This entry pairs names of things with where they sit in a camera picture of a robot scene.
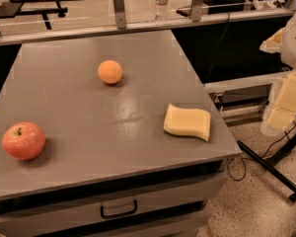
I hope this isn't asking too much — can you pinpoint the grey low shelf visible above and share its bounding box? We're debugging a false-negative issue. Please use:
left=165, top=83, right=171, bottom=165
left=205, top=71, right=289, bottom=126

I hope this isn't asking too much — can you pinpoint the yellow sponge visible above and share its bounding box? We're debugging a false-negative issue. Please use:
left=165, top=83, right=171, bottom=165
left=164, top=104, right=211, bottom=141

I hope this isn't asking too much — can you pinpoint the orange fruit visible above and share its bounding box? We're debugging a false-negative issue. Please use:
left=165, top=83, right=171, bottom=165
left=98, top=60, right=123, bottom=84

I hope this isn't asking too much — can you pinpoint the black metal floor stand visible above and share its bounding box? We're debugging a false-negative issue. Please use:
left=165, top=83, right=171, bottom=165
left=237, top=133, right=296, bottom=202

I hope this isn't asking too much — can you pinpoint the grey horizontal rail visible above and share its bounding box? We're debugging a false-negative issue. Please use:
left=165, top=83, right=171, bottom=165
left=0, top=8, right=295, bottom=45

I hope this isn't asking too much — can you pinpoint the clear plastic water bottle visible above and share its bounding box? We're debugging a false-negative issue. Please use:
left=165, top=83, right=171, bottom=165
left=155, top=0, right=168, bottom=23

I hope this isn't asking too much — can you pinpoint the black drawer handle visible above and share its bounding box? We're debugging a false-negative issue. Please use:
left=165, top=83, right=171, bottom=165
left=100, top=199, right=138, bottom=219

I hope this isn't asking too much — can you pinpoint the red apple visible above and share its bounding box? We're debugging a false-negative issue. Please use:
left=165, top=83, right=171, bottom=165
left=1, top=121, right=45, bottom=160

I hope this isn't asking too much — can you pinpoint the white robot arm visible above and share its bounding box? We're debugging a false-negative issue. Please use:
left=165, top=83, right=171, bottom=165
left=259, top=13, right=296, bottom=136

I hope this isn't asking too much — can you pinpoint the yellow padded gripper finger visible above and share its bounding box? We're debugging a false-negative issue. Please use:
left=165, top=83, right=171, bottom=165
left=259, top=29, right=283, bottom=53
left=260, top=70, right=296, bottom=136

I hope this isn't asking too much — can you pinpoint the grey drawer cabinet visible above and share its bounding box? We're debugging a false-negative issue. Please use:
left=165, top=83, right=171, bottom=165
left=0, top=31, right=239, bottom=237

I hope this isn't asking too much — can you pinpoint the right metal bracket post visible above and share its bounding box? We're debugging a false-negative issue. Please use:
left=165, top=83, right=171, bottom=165
left=189, top=0, right=203, bottom=22

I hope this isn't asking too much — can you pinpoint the left metal bracket post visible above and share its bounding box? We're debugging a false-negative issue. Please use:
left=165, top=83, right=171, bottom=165
left=112, top=0, right=126, bottom=30

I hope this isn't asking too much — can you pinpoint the metal bracket post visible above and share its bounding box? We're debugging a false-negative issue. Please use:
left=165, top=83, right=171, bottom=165
left=112, top=0, right=126, bottom=30
left=189, top=0, right=203, bottom=22

